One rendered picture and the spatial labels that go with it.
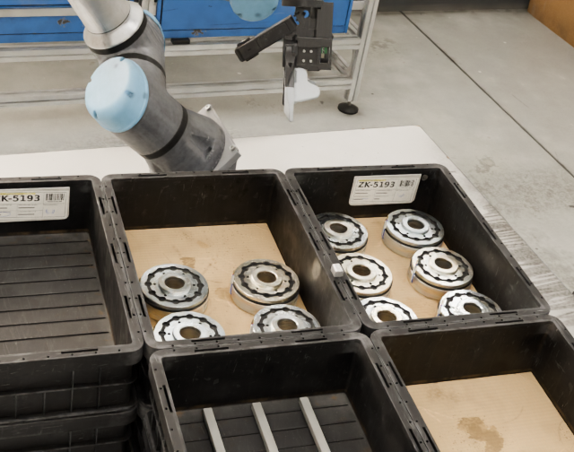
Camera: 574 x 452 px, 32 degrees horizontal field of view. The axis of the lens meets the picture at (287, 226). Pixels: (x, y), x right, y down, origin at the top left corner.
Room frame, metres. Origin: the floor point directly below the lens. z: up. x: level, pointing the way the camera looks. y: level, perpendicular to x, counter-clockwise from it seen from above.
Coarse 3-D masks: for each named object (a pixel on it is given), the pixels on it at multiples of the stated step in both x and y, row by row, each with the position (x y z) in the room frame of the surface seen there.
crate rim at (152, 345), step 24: (288, 192) 1.35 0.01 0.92; (120, 216) 1.19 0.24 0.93; (120, 240) 1.13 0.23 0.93; (312, 240) 1.22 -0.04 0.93; (336, 288) 1.12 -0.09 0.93; (144, 312) 0.99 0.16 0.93; (144, 336) 0.94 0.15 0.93; (216, 336) 0.97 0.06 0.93; (240, 336) 0.98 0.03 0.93; (264, 336) 0.99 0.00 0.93; (288, 336) 0.99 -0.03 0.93
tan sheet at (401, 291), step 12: (372, 228) 1.43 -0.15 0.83; (372, 240) 1.39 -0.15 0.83; (372, 252) 1.36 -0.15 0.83; (384, 252) 1.36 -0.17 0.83; (396, 264) 1.34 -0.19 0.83; (408, 264) 1.34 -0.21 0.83; (396, 276) 1.30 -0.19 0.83; (396, 288) 1.27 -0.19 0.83; (408, 288) 1.28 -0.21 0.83; (408, 300) 1.25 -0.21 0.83; (420, 300) 1.25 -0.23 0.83; (432, 300) 1.26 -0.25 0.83; (420, 312) 1.22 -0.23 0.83; (432, 312) 1.23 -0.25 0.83
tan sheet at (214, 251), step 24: (144, 240) 1.27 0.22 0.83; (168, 240) 1.28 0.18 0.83; (192, 240) 1.29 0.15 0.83; (216, 240) 1.31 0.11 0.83; (240, 240) 1.32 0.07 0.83; (264, 240) 1.33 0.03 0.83; (144, 264) 1.21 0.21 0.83; (192, 264) 1.23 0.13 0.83; (216, 264) 1.25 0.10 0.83; (240, 264) 1.26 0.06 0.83; (216, 288) 1.19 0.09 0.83; (216, 312) 1.13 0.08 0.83; (240, 312) 1.14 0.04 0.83
